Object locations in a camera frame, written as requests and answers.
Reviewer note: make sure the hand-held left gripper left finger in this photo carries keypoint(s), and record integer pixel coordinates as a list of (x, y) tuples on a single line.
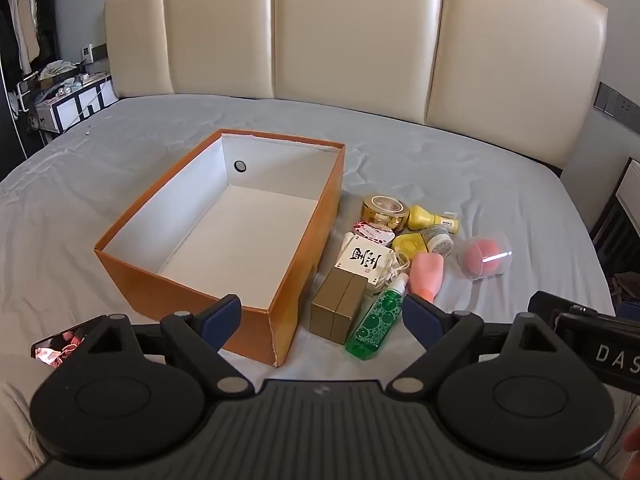
[(224, 312)]

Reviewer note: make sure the white box with black calligraphy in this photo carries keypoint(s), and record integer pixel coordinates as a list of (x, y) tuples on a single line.
[(362, 260)]

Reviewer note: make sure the hanging clothes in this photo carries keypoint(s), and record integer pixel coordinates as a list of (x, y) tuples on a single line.
[(22, 20)]

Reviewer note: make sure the red and white patterned packet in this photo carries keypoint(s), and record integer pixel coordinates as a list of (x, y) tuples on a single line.
[(372, 232)]

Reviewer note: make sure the white and black nightstand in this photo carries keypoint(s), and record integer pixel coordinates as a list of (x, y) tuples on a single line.
[(75, 110)]

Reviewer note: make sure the orange cardboard box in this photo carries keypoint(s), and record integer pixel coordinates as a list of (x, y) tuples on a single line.
[(295, 310)]

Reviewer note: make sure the small yellow bottle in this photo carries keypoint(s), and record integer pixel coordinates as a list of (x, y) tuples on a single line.
[(424, 217)]

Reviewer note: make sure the dark wardrobe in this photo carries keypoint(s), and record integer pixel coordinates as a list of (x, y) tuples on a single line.
[(10, 125)]

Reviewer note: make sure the gold round tin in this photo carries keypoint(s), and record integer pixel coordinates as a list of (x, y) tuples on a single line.
[(385, 212)]

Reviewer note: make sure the olive gold box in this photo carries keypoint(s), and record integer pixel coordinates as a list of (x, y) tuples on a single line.
[(335, 310)]

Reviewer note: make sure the clutter pile on nightstand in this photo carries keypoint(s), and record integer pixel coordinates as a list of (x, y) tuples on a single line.
[(60, 77)]

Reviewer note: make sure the white cloth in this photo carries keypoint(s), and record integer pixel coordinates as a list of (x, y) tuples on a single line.
[(20, 410)]

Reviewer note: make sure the cream padded headboard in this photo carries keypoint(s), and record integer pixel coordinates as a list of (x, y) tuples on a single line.
[(350, 35)]

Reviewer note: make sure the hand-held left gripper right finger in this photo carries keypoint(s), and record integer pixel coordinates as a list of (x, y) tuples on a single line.
[(418, 316)]

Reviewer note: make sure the yellow round case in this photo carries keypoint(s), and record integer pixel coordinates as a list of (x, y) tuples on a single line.
[(407, 245)]

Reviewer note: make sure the small grey cosmetic jar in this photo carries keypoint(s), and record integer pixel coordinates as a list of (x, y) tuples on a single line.
[(439, 245)]

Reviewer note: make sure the green bubble-pattern bottle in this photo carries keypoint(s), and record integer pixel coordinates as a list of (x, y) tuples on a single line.
[(375, 322)]

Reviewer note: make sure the grey wall switch panel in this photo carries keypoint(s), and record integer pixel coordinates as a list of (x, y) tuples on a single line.
[(617, 105)]

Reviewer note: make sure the pink bottle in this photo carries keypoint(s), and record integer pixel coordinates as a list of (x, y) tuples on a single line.
[(427, 275)]

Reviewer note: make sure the pink sponge in clear case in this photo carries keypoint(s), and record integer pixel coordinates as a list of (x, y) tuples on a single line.
[(482, 257)]

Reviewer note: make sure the smartphone with lit screen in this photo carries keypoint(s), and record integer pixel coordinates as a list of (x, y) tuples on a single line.
[(60, 345)]

